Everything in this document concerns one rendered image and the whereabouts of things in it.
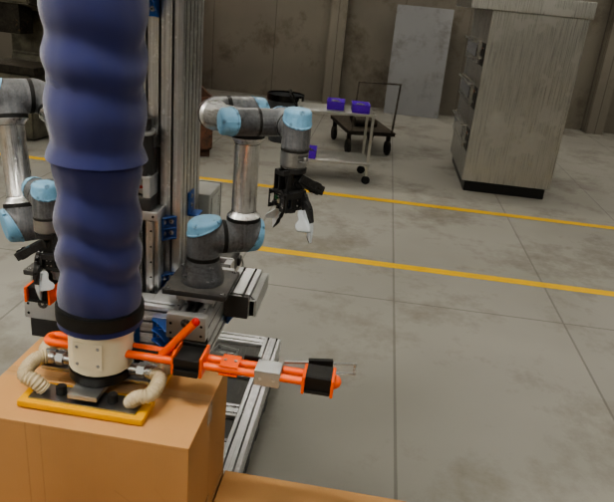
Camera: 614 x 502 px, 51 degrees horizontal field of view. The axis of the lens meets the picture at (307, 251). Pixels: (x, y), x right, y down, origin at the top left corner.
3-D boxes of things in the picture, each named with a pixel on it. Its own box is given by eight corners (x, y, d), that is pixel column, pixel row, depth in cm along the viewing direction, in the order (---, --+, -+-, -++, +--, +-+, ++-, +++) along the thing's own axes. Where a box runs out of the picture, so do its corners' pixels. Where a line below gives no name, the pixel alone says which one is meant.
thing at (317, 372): (300, 393, 169) (302, 377, 168) (303, 378, 176) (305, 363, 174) (332, 398, 169) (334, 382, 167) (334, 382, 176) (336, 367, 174)
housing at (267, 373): (252, 385, 171) (253, 371, 170) (257, 372, 178) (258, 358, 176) (278, 389, 171) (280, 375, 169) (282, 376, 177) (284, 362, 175)
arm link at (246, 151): (216, 246, 233) (221, 92, 214) (256, 244, 239) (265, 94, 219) (223, 258, 223) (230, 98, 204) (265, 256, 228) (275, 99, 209)
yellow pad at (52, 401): (16, 406, 170) (15, 389, 168) (36, 385, 179) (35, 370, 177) (142, 426, 167) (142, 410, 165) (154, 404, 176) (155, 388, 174)
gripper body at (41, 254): (60, 275, 196) (57, 237, 192) (32, 271, 197) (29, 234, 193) (71, 265, 203) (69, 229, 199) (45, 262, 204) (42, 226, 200)
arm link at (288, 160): (295, 145, 176) (316, 152, 171) (293, 162, 178) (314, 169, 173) (274, 148, 171) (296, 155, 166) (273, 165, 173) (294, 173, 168)
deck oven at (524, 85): (431, 156, 911) (459, -9, 830) (522, 167, 901) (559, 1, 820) (439, 188, 758) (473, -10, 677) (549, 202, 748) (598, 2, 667)
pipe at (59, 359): (19, 390, 170) (18, 372, 168) (64, 344, 193) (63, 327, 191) (145, 410, 167) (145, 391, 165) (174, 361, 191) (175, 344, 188)
